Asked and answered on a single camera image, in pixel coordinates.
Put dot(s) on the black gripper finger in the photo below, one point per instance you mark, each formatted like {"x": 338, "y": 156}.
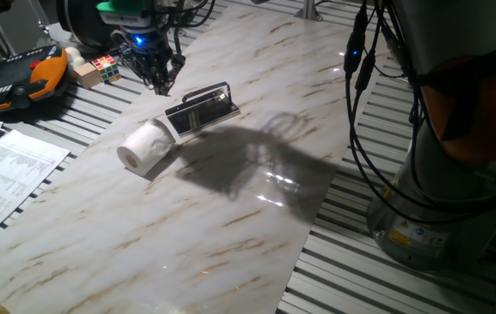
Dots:
{"x": 176, "y": 70}
{"x": 148, "y": 76}

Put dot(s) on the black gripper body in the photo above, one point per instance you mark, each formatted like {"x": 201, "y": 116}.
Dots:
{"x": 147, "y": 48}

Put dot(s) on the white toilet paper roll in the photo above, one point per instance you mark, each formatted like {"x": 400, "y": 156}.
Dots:
{"x": 147, "y": 146}

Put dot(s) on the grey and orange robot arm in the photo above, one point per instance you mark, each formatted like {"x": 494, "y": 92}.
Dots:
{"x": 457, "y": 26}

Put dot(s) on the colourful puzzle cube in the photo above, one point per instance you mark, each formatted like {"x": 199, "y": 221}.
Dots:
{"x": 106, "y": 69}

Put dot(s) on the green wrist flange adapter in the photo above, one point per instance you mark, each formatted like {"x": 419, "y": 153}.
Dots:
{"x": 121, "y": 5}

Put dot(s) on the plain wooden cube block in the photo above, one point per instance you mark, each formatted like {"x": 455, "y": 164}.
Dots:
{"x": 87, "y": 75}

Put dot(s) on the large black filament spool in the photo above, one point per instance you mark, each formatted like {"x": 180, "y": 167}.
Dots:
{"x": 82, "y": 22}

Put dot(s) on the small white figurine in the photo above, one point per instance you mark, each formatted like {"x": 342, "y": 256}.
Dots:
{"x": 73, "y": 56}

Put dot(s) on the black and orange teach pendant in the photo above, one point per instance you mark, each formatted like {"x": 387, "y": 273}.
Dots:
{"x": 12, "y": 83}

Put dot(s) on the marble pattern board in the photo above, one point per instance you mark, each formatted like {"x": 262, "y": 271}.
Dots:
{"x": 186, "y": 235}

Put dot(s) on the printed paper sheet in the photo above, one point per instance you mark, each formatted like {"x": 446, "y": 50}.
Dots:
{"x": 8, "y": 179}

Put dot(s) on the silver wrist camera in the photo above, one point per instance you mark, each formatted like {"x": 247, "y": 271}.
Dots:
{"x": 123, "y": 19}

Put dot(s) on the aluminium frame post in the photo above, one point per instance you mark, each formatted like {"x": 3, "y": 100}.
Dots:
{"x": 308, "y": 8}

